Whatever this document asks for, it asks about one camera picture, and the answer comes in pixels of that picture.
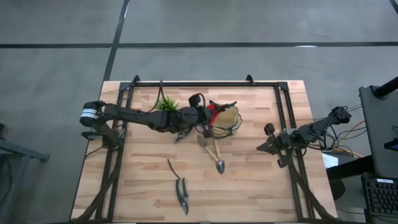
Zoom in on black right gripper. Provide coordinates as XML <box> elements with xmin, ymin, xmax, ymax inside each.
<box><xmin>256</xmin><ymin>130</ymin><xmax>295</xmax><ymax>169</ymax></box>

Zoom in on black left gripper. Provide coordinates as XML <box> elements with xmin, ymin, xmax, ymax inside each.
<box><xmin>174</xmin><ymin>106</ymin><xmax>215</xmax><ymax>143</ymax></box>

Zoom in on wooden handled hand rake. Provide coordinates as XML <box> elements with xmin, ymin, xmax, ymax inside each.
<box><xmin>197</xmin><ymin>133</ymin><xmax>220</xmax><ymax>163</ymax></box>

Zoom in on beige green gardening bag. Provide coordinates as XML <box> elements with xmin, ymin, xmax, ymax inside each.
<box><xmin>208</xmin><ymin>100</ymin><xmax>243</xmax><ymax>139</ymax></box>

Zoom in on wooden handled metal trowel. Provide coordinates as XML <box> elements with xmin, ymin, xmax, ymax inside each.
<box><xmin>213</xmin><ymin>139</ymin><xmax>226</xmax><ymax>175</ymax></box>

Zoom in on green handled pruning shears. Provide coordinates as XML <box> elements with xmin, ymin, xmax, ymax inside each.
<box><xmin>175</xmin><ymin>177</ymin><xmax>190</xmax><ymax>216</ymax></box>

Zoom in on red cloth in bag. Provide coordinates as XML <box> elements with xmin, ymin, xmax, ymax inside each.
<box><xmin>206</xmin><ymin>104</ymin><xmax>220</xmax><ymax>125</ymax></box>

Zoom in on small green potted plant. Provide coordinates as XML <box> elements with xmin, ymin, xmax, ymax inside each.
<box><xmin>154</xmin><ymin>95</ymin><xmax>180</xmax><ymax>113</ymax></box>

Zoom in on white paper sheet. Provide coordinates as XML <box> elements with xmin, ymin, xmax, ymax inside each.
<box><xmin>322</xmin><ymin>152</ymin><xmax>340</xmax><ymax>169</ymax></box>

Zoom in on black stool base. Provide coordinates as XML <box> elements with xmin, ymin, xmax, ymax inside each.
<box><xmin>328</xmin><ymin>179</ymin><xmax>346</xmax><ymax>200</ymax></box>

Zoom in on black desk bar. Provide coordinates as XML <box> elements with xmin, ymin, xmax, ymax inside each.
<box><xmin>325</xmin><ymin>154</ymin><xmax>376</xmax><ymax>182</ymax></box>

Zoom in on grey laptop lid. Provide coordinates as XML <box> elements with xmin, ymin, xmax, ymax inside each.
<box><xmin>358</xmin><ymin>84</ymin><xmax>398</xmax><ymax>180</ymax></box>

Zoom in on black keyboard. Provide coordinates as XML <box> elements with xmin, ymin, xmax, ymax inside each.
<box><xmin>360</xmin><ymin>175</ymin><xmax>398</xmax><ymax>218</ymax></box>

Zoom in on small black blue device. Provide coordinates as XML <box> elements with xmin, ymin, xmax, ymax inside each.
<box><xmin>384</xmin><ymin>139</ymin><xmax>398</xmax><ymax>152</ymax></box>

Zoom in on black pole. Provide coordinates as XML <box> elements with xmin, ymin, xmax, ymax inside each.
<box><xmin>372</xmin><ymin>76</ymin><xmax>398</xmax><ymax>100</ymax></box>

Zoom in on grey side table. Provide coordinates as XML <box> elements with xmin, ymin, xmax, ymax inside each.
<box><xmin>0</xmin><ymin>138</ymin><xmax>51</xmax><ymax>224</ymax></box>

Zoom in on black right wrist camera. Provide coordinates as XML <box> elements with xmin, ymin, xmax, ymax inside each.
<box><xmin>263</xmin><ymin>123</ymin><xmax>277</xmax><ymax>136</ymax></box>

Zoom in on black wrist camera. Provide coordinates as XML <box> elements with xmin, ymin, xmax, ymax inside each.
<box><xmin>263</xmin><ymin>123</ymin><xmax>277</xmax><ymax>136</ymax></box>
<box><xmin>188</xmin><ymin>93</ymin><xmax>203</xmax><ymax>108</ymax></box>

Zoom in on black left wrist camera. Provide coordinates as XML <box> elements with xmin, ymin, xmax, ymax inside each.
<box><xmin>188</xmin><ymin>93</ymin><xmax>203</xmax><ymax>108</ymax></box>

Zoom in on black aluminium table frame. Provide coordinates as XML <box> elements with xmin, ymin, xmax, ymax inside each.
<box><xmin>71</xmin><ymin>74</ymin><xmax>340</xmax><ymax>223</ymax></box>

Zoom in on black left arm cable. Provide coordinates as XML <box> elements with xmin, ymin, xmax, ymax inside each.
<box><xmin>149</xmin><ymin>80</ymin><xmax>165</xmax><ymax>113</ymax></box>

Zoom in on black cable bundle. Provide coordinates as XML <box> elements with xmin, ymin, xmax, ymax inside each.
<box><xmin>313</xmin><ymin>104</ymin><xmax>368</xmax><ymax>158</ymax></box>

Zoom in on yellow cable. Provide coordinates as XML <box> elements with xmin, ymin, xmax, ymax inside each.
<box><xmin>332</xmin><ymin>119</ymin><xmax>368</xmax><ymax>159</ymax></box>

